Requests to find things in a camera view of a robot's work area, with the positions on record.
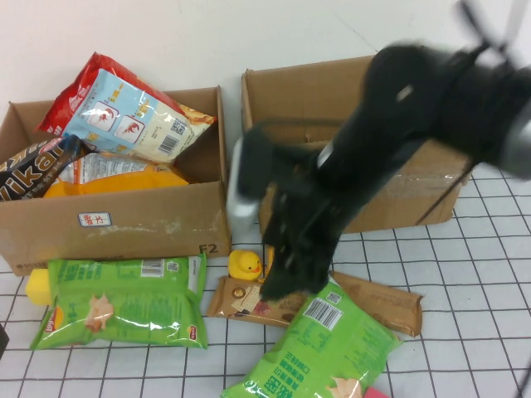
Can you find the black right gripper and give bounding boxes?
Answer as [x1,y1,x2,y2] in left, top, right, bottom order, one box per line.
[258,164,346,301]

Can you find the brown chocolate bar packet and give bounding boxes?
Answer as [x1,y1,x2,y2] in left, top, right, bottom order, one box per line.
[206,275,310,330]

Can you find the red prawn cracker bag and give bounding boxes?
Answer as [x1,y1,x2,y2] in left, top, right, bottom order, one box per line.
[35,51,218,164]

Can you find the plain brown snack packet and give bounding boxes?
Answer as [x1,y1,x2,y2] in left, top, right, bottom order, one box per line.
[331,271,425,339]

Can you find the black snack bag white letters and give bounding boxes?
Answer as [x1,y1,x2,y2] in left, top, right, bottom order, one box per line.
[0,134,99,203]

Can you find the yellow rubber duck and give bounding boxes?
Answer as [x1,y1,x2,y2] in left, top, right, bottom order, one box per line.
[227,249,264,284]

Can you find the yellow sponge cube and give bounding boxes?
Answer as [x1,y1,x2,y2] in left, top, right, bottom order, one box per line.
[25,268,56,307]

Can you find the green chip bag showing barcode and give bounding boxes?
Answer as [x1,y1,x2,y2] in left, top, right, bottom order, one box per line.
[219,279,406,398]

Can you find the cardboard box with clear tape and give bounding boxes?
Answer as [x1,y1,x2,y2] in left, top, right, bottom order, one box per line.
[241,56,475,235]

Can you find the green chip bag showing logo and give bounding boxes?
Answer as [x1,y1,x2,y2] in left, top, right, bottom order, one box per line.
[29,252,209,352]

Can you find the cardboard box with F2 print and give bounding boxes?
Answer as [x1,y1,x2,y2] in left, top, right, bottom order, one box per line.
[0,85,233,278]

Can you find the orange chip bag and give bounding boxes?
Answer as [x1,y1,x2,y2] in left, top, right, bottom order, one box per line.
[43,151,198,201]

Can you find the white black grid tablecloth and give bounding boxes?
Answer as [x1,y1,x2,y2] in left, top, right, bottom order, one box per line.
[0,169,531,398]

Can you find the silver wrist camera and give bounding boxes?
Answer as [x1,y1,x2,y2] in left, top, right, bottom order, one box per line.
[227,138,261,235]

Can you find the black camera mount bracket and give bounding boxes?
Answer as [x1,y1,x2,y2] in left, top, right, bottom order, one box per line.
[239,119,321,197]

